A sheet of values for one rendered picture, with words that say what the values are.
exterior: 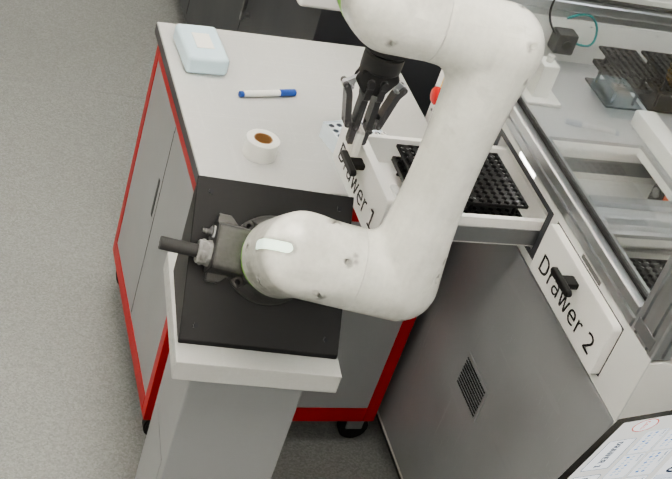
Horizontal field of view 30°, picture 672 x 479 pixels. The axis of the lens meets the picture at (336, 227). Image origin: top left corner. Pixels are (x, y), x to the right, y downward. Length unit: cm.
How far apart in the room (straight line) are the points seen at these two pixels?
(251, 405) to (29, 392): 94
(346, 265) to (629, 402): 58
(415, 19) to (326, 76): 122
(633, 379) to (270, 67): 117
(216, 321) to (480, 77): 62
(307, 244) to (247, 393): 40
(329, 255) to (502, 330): 75
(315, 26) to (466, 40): 145
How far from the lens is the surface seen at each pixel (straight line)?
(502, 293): 254
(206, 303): 206
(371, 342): 284
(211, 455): 226
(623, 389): 218
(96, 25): 445
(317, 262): 185
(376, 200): 228
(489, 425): 258
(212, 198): 208
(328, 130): 264
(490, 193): 242
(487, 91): 177
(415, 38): 171
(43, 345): 312
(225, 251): 201
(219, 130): 259
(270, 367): 207
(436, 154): 182
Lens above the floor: 213
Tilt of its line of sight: 35 degrees down
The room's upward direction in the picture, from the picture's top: 19 degrees clockwise
